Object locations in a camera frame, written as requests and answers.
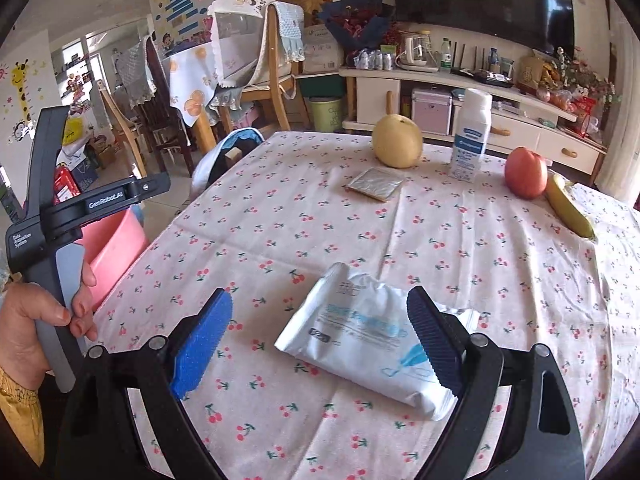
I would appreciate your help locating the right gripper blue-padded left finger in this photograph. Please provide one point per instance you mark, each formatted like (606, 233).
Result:
(99, 438)

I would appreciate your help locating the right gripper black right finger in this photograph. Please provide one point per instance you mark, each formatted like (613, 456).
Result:
(539, 438)

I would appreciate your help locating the pink plastic bucket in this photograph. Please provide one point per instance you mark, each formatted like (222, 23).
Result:
(112, 245)

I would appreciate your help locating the white wet wipes pack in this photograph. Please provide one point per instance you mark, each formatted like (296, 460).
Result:
(357, 328)

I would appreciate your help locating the yellow sleeve forearm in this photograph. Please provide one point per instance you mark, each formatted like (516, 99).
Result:
(22, 410)

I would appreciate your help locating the green trash can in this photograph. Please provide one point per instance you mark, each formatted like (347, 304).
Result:
(326, 114)

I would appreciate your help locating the person's left hand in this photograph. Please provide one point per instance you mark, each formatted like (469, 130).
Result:
(22, 357)

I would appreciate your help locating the red gift bags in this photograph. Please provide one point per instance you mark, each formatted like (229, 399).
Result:
(65, 186)

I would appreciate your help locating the giraffe height chart sticker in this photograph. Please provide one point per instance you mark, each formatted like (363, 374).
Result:
(18, 76)

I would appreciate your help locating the light wooden chair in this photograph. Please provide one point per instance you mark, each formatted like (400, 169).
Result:
(259, 52)
(125, 131)

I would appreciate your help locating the dark wooden chair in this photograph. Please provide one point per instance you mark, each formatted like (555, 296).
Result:
(163, 127)

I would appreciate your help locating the cherry print tablecloth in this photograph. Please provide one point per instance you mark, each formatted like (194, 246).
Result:
(319, 374)

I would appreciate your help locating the dining table orange print cloth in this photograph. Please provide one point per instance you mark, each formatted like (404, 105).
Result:
(192, 85)

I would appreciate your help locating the yellow banana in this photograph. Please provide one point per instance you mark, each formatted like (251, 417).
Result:
(564, 207)

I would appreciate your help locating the red apple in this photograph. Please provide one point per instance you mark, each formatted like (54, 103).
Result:
(526, 173)

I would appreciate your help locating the silver foil packet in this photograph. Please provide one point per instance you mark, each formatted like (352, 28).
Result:
(376, 183)

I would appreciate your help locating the white yogurt bottle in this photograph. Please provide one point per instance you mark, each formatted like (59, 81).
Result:
(471, 135)

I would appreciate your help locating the yellow pear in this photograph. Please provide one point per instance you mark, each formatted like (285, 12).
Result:
(397, 141)

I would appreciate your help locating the pink storage box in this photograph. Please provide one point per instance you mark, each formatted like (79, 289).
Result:
(431, 111)

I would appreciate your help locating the dark flower bouquet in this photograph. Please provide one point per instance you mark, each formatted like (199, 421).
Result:
(360, 24)

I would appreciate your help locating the electric kettle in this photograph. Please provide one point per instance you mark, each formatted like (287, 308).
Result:
(416, 52)

